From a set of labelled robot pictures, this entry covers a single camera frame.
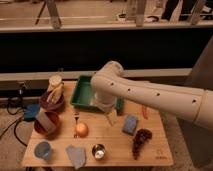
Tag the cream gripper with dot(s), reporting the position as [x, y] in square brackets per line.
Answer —
[112, 117]

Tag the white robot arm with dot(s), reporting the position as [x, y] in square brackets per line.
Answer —
[191, 104]

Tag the small metal cup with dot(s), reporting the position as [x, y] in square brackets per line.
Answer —
[98, 151]

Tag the white paper cup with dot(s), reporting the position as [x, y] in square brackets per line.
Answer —
[55, 83]

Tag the blue plastic cup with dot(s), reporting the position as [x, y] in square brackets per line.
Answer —
[43, 150]

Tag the blue sponge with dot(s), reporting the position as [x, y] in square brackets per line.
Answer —
[130, 124]

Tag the red chili pepper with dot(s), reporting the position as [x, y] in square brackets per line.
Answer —
[145, 112]

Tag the wooden folding table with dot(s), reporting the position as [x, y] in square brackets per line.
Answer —
[118, 145]

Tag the metal fork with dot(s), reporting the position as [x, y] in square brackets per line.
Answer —
[76, 116]

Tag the dark grape bunch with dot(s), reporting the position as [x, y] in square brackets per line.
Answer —
[141, 137]

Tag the green plastic tray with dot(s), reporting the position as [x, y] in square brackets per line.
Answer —
[83, 95]

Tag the grey-blue cloth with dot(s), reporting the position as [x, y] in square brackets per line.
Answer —
[77, 156]

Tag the bunch of bananas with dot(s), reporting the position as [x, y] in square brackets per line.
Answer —
[54, 93]

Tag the purple bowl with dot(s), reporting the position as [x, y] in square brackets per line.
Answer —
[48, 105]

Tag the red-brown bowl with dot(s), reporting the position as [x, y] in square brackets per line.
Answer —
[53, 116]

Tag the beige sponge block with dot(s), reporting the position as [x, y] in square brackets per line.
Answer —
[45, 122]

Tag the blue power box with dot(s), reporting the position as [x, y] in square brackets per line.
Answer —
[31, 112]

